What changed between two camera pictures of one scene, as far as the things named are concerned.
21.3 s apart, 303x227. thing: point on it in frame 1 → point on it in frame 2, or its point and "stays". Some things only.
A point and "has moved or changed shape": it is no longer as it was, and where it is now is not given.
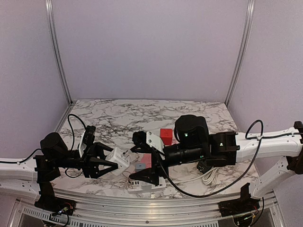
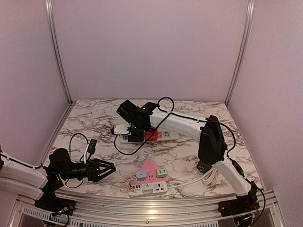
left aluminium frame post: x=49 y=7 stays
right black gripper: x=151 y=173 → x=139 y=139
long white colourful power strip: x=174 y=141 → x=162 y=135
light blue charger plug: x=140 y=167 has moved or changed shape
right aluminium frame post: x=250 y=13 stays
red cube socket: x=166 y=135 has moved or changed shape
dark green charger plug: x=202 y=166 stays
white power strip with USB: x=134 y=187 has moved or changed shape
